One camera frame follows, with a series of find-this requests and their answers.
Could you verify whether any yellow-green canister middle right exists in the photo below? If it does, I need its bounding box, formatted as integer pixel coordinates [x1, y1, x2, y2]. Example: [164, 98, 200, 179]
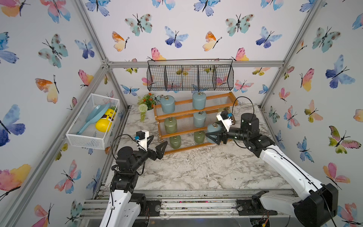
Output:
[218, 107, 231, 113]

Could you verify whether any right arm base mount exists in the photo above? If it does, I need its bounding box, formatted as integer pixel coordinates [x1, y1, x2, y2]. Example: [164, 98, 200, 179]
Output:
[236, 191, 278, 216]

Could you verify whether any artificial flower plant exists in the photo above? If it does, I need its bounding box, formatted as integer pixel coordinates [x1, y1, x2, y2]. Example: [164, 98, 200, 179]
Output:
[138, 93, 157, 122]

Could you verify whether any green canister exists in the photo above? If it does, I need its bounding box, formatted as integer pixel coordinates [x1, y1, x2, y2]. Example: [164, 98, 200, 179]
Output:
[164, 117, 177, 134]
[194, 131, 205, 144]
[169, 135, 181, 149]

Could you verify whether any yellow bottle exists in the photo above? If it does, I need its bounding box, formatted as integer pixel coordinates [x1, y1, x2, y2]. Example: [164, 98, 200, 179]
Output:
[95, 108, 116, 133]

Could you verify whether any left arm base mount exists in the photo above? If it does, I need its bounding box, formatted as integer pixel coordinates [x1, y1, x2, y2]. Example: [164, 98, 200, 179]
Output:
[130, 193, 161, 217]

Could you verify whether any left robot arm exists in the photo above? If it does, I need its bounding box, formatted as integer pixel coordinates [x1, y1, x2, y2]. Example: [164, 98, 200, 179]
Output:
[100, 133, 168, 227]

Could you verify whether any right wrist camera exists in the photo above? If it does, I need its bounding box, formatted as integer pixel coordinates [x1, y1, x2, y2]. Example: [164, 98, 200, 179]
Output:
[216, 110, 235, 132]

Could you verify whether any light blue dustpan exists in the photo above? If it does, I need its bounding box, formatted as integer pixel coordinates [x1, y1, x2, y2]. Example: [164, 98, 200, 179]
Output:
[77, 103, 110, 135]

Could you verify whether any white mesh wall basket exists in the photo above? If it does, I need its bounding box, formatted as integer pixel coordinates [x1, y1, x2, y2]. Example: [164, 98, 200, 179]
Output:
[66, 94, 120, 149]

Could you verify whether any wooden three-tier shelf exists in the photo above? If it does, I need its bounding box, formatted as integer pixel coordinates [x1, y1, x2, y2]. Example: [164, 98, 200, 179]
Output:
[154, 92, 238, 154]

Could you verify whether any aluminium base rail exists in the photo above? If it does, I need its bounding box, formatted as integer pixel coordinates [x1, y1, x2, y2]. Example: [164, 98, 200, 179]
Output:
[79, 189, 321, 219]

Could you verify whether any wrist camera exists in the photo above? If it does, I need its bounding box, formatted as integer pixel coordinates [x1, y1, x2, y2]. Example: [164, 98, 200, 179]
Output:
[216, 110, 235, 132]
[135, 130, 149, 151]

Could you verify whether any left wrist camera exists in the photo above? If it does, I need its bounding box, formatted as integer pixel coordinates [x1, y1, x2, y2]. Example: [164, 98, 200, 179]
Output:
[135, 130, 149, 151]

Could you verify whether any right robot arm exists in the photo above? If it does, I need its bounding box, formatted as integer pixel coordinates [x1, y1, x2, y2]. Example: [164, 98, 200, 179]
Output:
[206, 111, 338, 227]

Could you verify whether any black wire wall basket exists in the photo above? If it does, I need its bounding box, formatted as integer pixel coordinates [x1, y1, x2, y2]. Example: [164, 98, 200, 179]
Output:
[146, 59, 234, 92]

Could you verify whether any blue canister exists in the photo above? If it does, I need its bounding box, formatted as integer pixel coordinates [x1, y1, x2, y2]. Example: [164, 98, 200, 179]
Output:
[207, 124, 217, 133]
[160, 95, 175, 114]
[193, 111, 207, 128]
[192, 91, 207, 110]

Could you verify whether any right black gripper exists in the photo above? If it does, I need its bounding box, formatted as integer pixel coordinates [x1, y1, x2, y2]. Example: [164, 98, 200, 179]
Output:
[206, 120, 251, 146]

